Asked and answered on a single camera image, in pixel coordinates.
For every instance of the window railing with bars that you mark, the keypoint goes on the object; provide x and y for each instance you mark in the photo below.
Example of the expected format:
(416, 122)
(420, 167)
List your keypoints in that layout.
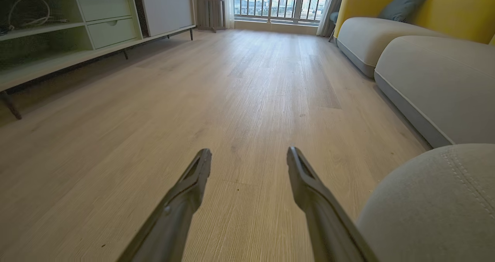
(297, 2)

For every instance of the small pale green drawer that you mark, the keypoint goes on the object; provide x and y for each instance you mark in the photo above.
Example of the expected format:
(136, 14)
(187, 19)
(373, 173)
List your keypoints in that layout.
(104, 8)

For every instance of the white and green TV cabinet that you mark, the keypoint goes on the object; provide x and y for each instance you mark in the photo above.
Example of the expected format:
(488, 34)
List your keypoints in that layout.
(46, 66)

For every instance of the grey curtain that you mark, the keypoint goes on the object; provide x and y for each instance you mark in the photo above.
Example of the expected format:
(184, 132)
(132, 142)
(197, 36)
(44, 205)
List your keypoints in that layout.
(328, 6)

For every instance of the yellow sofa backrest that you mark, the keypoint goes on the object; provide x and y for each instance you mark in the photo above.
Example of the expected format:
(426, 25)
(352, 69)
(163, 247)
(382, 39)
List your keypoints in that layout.
(460, 14)

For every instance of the wooden side table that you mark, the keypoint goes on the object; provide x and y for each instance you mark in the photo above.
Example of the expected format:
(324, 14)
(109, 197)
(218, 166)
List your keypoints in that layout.
(210, 6)

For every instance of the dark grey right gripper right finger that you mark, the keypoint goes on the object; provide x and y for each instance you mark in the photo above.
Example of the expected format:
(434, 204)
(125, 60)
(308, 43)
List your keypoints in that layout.
(317, 208)

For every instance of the white sheer curtain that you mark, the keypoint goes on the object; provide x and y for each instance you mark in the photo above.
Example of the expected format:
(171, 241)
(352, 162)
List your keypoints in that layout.
(229, 6)

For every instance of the grey sofa seat cushion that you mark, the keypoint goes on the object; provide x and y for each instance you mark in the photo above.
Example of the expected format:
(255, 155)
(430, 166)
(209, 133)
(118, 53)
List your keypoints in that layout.
(444, 80)
(371, 41)

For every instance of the grey rounded sofa seat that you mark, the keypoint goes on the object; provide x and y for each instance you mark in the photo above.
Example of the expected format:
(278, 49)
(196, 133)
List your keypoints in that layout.
(433, 208)

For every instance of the large pale green drawer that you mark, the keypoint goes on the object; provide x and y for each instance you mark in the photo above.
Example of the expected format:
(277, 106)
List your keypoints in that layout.
(112, 33)

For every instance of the white cabinet sliding door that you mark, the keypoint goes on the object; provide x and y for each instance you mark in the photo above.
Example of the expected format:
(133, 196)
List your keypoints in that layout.
(166, 12)

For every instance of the grey throw pillow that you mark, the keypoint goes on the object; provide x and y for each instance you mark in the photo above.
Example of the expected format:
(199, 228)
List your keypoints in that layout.
(406, 2)

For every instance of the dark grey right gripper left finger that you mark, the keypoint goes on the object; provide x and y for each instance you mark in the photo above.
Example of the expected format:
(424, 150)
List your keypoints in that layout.
(181, 204)

